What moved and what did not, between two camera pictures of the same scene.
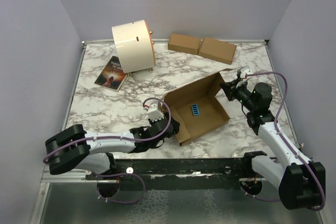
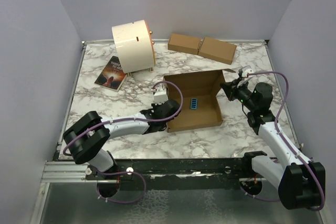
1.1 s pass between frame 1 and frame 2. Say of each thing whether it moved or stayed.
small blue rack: moved
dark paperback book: stayed
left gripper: moved
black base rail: stayed
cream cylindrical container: stayed
